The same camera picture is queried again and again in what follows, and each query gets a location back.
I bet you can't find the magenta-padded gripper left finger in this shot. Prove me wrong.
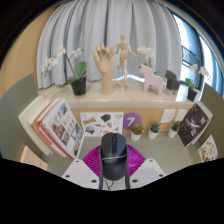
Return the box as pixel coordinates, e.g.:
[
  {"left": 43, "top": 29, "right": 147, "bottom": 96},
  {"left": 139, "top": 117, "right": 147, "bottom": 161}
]
[{"left": 61, "top": 143, "right": 103, "bottom": 190}]

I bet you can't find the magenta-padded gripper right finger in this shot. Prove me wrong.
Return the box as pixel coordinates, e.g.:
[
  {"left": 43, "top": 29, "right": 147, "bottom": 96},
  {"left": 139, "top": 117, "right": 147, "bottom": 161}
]
[{"left": 124, "top": 143, "right": 167, "bottom": 190}]

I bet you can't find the black computer mouse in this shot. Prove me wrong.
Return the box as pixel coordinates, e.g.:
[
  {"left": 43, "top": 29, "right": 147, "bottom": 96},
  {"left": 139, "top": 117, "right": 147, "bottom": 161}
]
[{"left": 99, "top": 131, "right": 129, "bottom": 181}]

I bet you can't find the small succulent in white pot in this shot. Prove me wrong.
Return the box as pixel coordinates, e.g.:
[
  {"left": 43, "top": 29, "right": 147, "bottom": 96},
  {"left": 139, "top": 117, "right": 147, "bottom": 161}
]
[
  {"left": 147, "top": 122, "right": 161, "bottom": 140},
  {"left": 130, "top": 123, "right": 144, "bottom": 142}
]

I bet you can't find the red and white magazine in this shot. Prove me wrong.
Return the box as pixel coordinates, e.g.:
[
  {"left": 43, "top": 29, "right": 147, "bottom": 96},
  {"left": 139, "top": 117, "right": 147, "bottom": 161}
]
[{"left": 37, "top": 98, "right": 86, "bottom": 160}]

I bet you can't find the spiky succulent in white pot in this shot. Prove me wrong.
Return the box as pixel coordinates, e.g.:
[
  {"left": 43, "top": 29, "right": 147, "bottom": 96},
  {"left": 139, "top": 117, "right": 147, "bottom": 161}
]
[{"left": 167, "top": 120, "right": 183, "bottom": 139}]

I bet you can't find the beige card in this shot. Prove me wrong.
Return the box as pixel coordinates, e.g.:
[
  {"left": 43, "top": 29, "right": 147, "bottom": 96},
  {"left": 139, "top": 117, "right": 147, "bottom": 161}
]
[{"left": 19, "top": 145, "right": 49, "bottom": 171}]

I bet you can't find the brown cover book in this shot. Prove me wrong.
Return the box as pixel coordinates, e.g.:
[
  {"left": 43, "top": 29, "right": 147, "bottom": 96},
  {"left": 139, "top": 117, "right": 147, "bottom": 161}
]
[{"left": 29, "top": 119, "right": 68, "bottom": 159}]

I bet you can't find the white picture sticker sheet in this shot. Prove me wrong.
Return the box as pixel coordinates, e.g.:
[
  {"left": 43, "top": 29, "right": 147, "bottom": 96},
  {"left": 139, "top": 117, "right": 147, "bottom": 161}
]
[{"left": 79, "top": 111, "right": 125, "bottom": 138}]

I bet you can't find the purple round number sign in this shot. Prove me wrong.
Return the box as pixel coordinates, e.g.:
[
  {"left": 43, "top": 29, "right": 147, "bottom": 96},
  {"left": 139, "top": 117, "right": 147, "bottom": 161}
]
[{"left": 122, "top": 112, "right": 143, "bottom": 131}]

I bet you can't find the colourful sticker sheet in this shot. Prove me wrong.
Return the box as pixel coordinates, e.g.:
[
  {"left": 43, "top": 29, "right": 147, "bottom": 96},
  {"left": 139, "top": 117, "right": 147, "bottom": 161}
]
[{"left": 197, "top": 134, "right": 219, "bottom": 163}]

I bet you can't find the black cover book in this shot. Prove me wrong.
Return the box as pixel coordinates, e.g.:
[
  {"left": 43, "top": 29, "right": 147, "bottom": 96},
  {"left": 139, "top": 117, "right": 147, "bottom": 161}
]
[{"left": 177, "top": 103, "right": 211, "bottom": 148}]

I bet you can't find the thick white book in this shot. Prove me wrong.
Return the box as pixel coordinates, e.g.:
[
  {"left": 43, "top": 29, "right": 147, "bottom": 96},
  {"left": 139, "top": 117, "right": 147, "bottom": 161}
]
[{"left": 18, "top": 96, "right": 54, "bottom": 156}]

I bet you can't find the white orchid in black pot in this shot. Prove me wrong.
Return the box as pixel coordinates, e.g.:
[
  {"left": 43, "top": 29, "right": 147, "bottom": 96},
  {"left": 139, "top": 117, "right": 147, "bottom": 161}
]
[
  {"left": 136, "top": 45, "right": 157, "bottom": 69},
  {"left": 40, "top": 44, "right": 88, "bottom": 97},
  {"left": 184, "top": 63, "right": 211, "bottom": 102}
]

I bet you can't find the pink horse figure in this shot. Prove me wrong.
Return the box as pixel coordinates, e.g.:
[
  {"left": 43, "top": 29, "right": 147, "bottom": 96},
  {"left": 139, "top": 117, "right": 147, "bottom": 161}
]
[{"left": 138, "top": 64, "right": 165, "bottom": 97}]

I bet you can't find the black horse figure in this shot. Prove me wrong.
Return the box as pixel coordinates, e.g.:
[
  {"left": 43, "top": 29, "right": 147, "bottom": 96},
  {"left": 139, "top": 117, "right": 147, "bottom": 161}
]
[{"left": 164, "top": 69, "right": 181, "bottom": 96}]

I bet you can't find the wooden hand model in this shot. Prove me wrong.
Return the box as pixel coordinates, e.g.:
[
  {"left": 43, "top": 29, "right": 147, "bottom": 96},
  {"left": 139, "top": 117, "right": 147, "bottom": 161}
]
[{"left": 92, "top": 42, "right": 116, "bottom": 95}]

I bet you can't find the wooden mannequin figure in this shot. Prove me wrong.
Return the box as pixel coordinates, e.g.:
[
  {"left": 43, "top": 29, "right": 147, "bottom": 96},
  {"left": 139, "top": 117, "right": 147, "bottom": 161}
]
[{"left": 114, "top": 33, "right": 140, "bottom": 88}]

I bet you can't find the grey curtain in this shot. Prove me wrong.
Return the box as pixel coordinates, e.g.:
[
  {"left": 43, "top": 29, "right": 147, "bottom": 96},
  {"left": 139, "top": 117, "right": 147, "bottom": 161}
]
[{"left": 35, "top": 0, "right": 183, "bottom": 90}]

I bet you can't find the large white wall socket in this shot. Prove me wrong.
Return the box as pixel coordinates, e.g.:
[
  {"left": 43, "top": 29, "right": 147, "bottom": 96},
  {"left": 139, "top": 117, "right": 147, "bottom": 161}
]
[{"left": 159, "top": 108, "right": 177, "bottom": 124}]

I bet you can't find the small white wall socket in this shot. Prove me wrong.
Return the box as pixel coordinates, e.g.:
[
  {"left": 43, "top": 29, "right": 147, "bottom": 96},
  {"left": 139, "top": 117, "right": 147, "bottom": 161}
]
[{"left": 174, "top": 108, "right": 188, "bottom": 123}]

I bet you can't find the window with dark frame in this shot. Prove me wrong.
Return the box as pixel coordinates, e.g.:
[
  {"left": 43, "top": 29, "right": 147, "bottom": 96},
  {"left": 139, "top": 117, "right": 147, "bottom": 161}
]
[{"left": 171, "top": 13, "right": 221, "bottom": 98}]

